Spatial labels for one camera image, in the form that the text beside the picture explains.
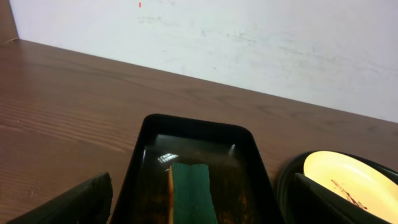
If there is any black rectangular tray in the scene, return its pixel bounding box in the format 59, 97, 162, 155
111, 114, 284, 223

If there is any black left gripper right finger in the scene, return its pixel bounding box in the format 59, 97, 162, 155
294, 173, 386, 224

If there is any orange green scrub sponge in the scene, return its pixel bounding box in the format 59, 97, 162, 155
167, 163, 218, 224

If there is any round black tray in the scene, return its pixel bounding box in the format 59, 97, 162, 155
277, 151, 397, 223

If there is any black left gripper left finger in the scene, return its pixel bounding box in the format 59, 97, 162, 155
9, 172, 113, 224

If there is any yellow plate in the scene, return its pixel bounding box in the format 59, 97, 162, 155
303, 151, 397, 223

